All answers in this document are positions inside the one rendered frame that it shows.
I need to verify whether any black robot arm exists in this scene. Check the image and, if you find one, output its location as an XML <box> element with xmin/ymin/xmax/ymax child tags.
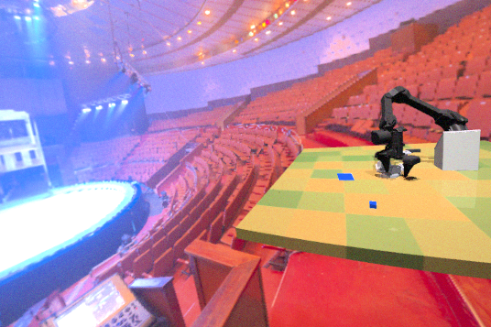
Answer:
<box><xmin>370</xmin><ymin>85</ymin><xmax>468</xmax><ymax>161</ymax></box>

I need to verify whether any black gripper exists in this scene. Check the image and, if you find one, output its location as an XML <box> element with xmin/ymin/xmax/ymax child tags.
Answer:
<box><xmin>380</xmin><ymin>142</ymin><xmax>420</xmax><ymax>178</ymax></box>

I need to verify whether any blue flat rectangular plate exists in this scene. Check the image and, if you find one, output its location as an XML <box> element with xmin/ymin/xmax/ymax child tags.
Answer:
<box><xmin>337</xmin><ymin>174</ymin><xmax>354</xmax><ymax>180</ymax></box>

